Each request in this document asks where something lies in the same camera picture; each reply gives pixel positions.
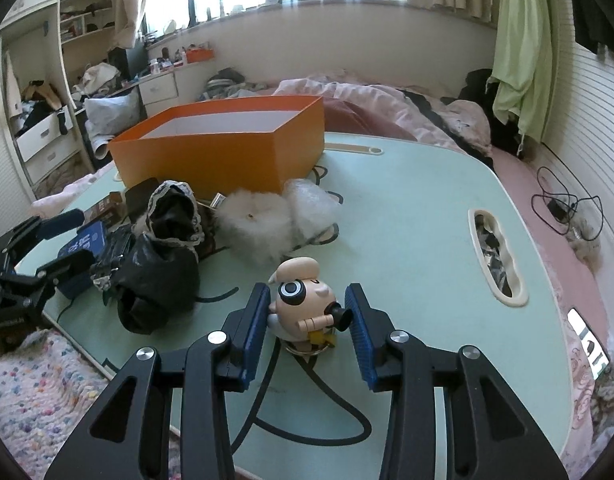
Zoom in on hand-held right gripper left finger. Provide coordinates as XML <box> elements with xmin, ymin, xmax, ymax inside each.
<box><xmin>43</xmin><ymin>282</ymin><xmax>273</xmax><ymax>480</ymax></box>

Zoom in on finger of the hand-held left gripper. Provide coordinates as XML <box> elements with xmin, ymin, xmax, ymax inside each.
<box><xmin>2</xmin><ymin>208</ymin><xmax>85</xmax><ymax>266</ymax></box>
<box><xmin>34</xmin><ymin>250</ymin><xmax>95</xmax><ymax>288</ymax></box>

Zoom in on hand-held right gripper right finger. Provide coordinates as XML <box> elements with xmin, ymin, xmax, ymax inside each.
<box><xmin>344</xmin><ymin>282</ymin><xmax>558</xmax><ymax>480</ymax></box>

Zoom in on blue tin box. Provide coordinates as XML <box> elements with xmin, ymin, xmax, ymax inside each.
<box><xmin>57</xmin><ymin>222</ymin><xmax>108</xmax><ymax>298</ymax></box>

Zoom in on black glittery pouch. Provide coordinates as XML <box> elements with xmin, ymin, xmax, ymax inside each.
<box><xmin>90</xmin><ymin>225</ymin><xmax>135</xmax><ymax>293</ymax></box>

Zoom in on brown labelled box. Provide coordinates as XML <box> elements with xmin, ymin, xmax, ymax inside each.
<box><xmin>80</xmin><ymin>191</ymin><xmax>125</xmax><ymax>226</ymax></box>

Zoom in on cartoon toy figure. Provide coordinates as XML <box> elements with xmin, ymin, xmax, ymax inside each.
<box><xmin>266</xmin><ymin>256</ymin><xmax>354</xmax><ymax>358</ymax></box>

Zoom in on dark small box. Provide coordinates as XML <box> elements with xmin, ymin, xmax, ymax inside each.
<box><xmin>124</xmin><ymin>177</ymin><xmax>160</xmax><ymax>223</ymax></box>

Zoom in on black plastic bag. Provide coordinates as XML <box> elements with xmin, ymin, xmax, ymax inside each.
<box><xmin>107</xmin><ymin>232</ymin><xmax>202</xmax><ymax>336</ymax></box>

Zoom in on white fluffy ball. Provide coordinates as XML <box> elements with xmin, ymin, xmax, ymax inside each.
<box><xmin>214</xmin><ymin>191</ymin><xmax>293</xmax><ymax>266</ymax></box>

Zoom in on black lace-trimmed cloth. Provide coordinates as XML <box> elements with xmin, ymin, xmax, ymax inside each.
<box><xmin>146</xmin><ymin>181</ymin><xmax>208</xmax><ymax>248</ymax></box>

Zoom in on clear bubble wrap bundle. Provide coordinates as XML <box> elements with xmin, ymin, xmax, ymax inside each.
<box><xmin>282</xmin><ymin>178</ymin><xmax>340</xmax><ymax>248</ymax></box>

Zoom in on orange cardboard box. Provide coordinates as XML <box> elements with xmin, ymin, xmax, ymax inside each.
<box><xmin>108</xmin><ymin>95</ymin><xmax>326</xmax><ymax>200</ymax></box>

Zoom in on green cartoon desktop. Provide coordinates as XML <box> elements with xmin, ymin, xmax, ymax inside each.
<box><xmin>2</xmin><ymin>130</ymin><xmax>570</xmax><ymax>480</ymax></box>

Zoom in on white rolled paper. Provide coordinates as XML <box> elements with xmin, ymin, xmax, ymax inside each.
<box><xmin>90</xmin><ymin>132</ymin><xmax>115</xmax><ymax>161</ymax></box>

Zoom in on white wardrobe drawers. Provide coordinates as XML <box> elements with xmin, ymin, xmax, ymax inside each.
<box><xmin>14</xmin><ymin>110</ymin><xmax>83</xmax><ymax>186</ymax></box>

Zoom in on speckled crochet blanket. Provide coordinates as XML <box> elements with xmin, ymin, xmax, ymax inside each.
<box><xmin>0</xmin><ymin>332</ymin><xmax>183</xmax><ymax>480</ymax></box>

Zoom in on white pillow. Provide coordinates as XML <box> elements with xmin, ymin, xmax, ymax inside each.
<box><xmin>83</xmin><ymin>91</ymin><xmax>140</xmax><ymax>136</ymax></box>

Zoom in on beige clothes pile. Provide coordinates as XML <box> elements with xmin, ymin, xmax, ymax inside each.
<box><xmin>72</xmin><ymin>62</ymin><xmax>123</xmax><ymax>96</ymax></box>

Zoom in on crumpled silver wrapper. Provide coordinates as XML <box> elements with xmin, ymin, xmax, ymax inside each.
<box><xmin>474</xmin><ymin>212</ymin><xmax>515</xmax><ymax>293</ymax></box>

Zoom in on white drawer cabinet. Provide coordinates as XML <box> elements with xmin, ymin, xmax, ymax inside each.
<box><xmin>138</xmin><ymin>71</ymin><xmax>179</xmax><ymax>106</ymax></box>

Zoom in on black monitor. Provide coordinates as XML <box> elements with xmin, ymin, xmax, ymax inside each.
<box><xmin>108</xmin><ymin>42</ymin><xmax>148</xmax><ymax>81</ymax></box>

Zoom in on pink bed sheet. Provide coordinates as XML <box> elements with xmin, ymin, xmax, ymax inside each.
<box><xmin>492</xmin><ymin>152</ymin><xmax>614</xmax><ymax>361</ymax></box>

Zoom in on grey clothes pile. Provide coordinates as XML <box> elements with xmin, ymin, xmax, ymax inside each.
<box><xmin>205</xmin><ymin>67</ymin><xmax>260</xmax><ymax>98</ymax></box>

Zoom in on pink quilt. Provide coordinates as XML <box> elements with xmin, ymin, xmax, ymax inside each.
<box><xmin>272</xmin><ymin>72</ymin><xmax>492</xmax><ymax>158</ymax></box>

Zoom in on beige fluffy tuft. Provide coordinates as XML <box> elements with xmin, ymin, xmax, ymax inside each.
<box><xmin>569</xmin><ymin>220</ymin><xmax>602</xmax><ymax>261</ymax></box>

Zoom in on black clothes pile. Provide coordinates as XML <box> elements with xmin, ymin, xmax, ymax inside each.
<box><xmin>459</xmin><ymin>69</ymin><xmax>525</xmax><ymax>156</ymax></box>

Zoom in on light green hanging garment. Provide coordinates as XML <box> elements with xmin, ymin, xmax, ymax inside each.
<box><xmin>491</xmin><ymin>0</ymin><xmax>558</xmax><ymax>143</ymax></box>

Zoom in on dark hanging garment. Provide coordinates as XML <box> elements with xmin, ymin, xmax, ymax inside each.
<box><xmin>572</xmin><ymin>0</ymin><xmax>614</xmax><ymax>53</ymax></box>

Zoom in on white wall shelf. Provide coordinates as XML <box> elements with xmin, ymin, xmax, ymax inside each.
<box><xmin>57</xmin><ymin>0</ymin><xmax>115</xmax><ymax>53</ymax></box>

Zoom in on black charger cable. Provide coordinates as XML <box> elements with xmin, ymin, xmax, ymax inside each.
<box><xmin>532</xmin><ymin>166</ymin><xmax>605</xmax><ymax>236</ymax></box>

